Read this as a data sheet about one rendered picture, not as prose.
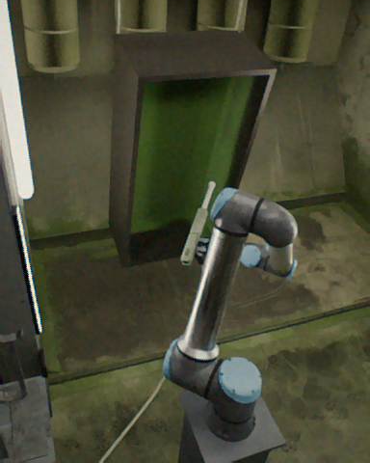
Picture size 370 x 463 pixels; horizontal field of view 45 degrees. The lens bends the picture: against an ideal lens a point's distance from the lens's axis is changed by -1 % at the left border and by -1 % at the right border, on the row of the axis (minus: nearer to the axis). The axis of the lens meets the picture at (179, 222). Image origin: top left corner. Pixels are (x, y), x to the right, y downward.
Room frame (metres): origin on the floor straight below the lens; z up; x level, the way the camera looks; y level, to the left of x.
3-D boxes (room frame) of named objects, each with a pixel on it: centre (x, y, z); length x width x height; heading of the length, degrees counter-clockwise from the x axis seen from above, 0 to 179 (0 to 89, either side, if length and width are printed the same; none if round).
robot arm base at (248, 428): (0.90, -0.25, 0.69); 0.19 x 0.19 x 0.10
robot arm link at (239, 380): (0.90, -0.24, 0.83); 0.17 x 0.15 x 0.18; 65
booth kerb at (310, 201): (2.89, -0.20, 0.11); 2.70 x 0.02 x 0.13; 112
